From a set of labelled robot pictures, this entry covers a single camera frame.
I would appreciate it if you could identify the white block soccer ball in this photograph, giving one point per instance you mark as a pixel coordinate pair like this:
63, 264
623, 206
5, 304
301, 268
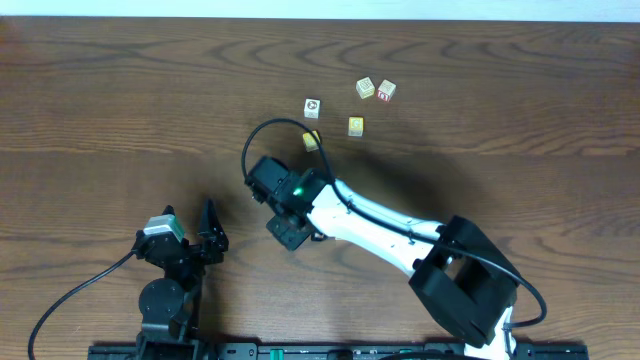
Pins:
312, 108

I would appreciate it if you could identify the yellow letter G block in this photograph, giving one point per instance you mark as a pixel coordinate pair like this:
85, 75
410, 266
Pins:
355, 126

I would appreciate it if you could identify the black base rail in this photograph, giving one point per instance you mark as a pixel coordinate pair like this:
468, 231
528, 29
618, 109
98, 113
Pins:
252, 351

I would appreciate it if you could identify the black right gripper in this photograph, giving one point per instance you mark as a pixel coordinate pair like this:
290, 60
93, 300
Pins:
291, 240

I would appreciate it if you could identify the wooden block red letter side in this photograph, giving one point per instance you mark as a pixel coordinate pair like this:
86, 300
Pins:
386, 90

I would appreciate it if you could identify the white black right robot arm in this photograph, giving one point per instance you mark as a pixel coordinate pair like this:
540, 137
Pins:
462, 279

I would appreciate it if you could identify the yellow letter W block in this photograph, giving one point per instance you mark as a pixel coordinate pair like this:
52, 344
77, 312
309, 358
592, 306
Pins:
311, 141

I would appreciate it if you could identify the wooden block yellow trim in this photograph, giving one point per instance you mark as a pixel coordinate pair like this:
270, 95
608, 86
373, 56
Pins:
365, 88

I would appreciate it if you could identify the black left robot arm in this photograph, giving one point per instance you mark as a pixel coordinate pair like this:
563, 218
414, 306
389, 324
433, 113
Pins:
170, 305

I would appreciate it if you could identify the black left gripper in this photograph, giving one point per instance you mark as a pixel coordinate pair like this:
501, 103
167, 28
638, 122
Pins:
191, 249

